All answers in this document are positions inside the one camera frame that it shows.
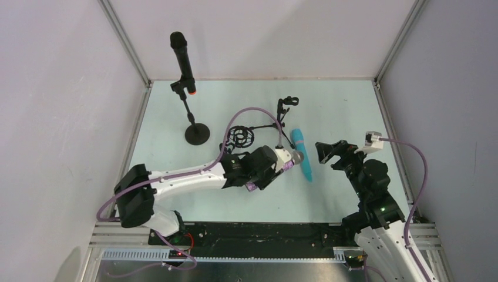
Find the blue toy microphone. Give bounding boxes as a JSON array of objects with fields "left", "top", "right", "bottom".
[{"left": 291, "top": 129, "right": 314, "bottom": 183}]

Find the aluminium frame rail front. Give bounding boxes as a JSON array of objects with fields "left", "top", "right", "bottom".
[{"left": 89, "top": 221, "right": 442, "bottom": 264}]

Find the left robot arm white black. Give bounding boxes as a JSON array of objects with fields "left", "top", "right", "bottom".
[{"left": 114, "top": 146, "right": 301, "bottom": 237}]

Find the purple glitter microphone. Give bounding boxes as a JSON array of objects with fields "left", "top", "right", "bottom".
[{"left": 245, "top": 150, "right": 305, "bottom": 192}]

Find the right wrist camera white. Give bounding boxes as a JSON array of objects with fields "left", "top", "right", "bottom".
[{"left": 354, "top": 131, "right": 384, "bottom": 155}]

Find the tripod stand with shock mount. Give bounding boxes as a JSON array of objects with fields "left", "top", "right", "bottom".
[{"left": 219, "top": 125, "right": 255, "bottom": 156}]

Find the tripod stand with clip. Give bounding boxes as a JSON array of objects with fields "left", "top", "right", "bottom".
[{"left": 249, "top": 96, "right": 300, "bottom": 149}]

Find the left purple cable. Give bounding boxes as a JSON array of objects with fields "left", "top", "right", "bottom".
[{"left": 96, "top": 107, "right": 285, "bottom": 271}]

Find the purple cable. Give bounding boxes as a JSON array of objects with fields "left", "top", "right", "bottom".
[
  {"left": 96, "top": 107, "right": 285, "bottom": 271},
  {"left": 379, "top": 137, "right": 433, "bottom": 282}
]

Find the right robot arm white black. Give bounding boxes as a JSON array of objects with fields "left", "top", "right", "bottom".
[{"left": 315, "top": 134, "right": 437, "bottom": 281}]

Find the black microphone orange end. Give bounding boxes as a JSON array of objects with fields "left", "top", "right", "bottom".
[{"left": 170, "top": 31, "right": 197, "bottom": 95}]

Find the black round base mic stand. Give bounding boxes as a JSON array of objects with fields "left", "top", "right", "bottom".
[{"left": 170, "top": 77, "right": 210, "bottom": 146}]

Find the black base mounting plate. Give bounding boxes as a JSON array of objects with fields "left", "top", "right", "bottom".
[{"left": 167, "top": 221, "right": 366, "bottom": 259}]

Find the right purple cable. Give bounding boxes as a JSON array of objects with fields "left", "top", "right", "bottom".
[{"left": 379, "top": 137, "right": 433, "bottom": 282}]

